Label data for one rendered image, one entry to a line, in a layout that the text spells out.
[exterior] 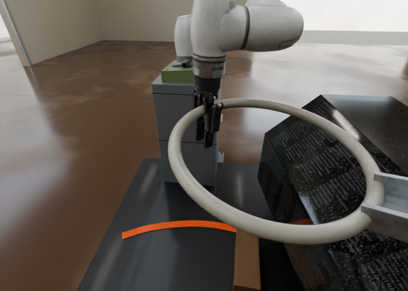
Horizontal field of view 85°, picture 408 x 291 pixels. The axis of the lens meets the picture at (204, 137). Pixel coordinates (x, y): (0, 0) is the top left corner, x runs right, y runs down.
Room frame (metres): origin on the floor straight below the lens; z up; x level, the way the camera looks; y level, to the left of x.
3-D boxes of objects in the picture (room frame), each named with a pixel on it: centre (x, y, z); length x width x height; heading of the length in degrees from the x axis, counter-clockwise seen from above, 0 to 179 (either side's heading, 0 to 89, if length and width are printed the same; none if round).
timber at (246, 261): (0.63, -0.22, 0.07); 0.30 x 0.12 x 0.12; 171
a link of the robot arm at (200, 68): (0.62, -0.01, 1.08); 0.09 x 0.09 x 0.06
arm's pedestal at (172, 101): (1.46, 0.09, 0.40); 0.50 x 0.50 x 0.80; 83
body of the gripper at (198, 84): (0.62, -0.01, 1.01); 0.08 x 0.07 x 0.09; 33
